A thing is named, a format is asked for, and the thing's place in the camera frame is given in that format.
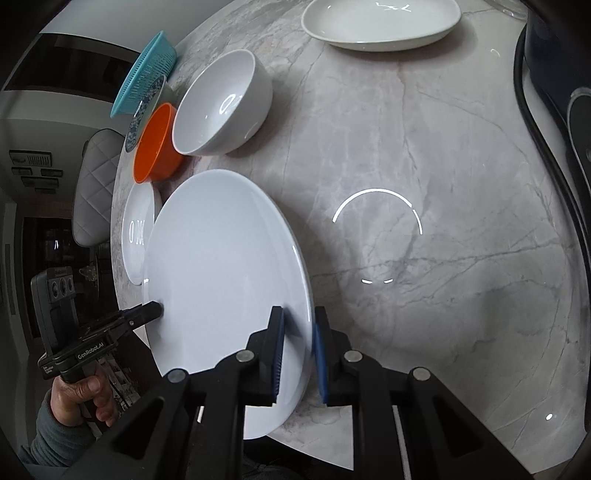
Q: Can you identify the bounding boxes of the person's left hand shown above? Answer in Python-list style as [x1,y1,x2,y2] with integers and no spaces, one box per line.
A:
[50,374,119,428]

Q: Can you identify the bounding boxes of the person's left forearm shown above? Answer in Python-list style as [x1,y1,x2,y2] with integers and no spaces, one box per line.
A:
[18,392,95,468]

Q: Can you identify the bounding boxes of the large round white plate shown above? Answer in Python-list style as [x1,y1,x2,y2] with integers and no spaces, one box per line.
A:
[142,169,315,440]

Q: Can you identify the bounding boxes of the white bowl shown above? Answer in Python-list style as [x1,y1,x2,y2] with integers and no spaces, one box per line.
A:
[172,49,273,156]

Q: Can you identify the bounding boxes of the grey quilted chair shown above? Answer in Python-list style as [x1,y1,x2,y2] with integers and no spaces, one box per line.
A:
[72,128,124,247]

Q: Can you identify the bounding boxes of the teal plastic basket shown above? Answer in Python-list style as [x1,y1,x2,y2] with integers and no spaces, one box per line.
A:
[111,31,178,117]

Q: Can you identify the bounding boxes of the blue floral patterned bowl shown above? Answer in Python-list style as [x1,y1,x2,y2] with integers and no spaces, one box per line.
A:
[124,76,174,153]

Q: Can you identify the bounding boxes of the wall picture frames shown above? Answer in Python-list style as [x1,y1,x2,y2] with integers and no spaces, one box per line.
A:
[9,150,64,193]

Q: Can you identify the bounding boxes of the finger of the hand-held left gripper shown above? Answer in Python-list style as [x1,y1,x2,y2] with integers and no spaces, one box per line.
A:
[121,301,165,331]

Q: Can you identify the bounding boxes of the small white plate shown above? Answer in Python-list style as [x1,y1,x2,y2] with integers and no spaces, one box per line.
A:
[121,183,162,285]

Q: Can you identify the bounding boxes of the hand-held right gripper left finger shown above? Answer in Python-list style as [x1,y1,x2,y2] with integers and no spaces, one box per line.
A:
[60,305,287,480]

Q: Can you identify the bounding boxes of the white oval plate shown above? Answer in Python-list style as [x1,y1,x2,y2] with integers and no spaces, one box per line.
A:
[301,0,462,51]

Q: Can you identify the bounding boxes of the orange bowl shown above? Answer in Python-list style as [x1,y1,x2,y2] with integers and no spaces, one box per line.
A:
[133,103,185,184]

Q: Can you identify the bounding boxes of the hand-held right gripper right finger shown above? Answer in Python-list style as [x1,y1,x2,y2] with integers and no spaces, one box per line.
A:
[312,305,546,480]

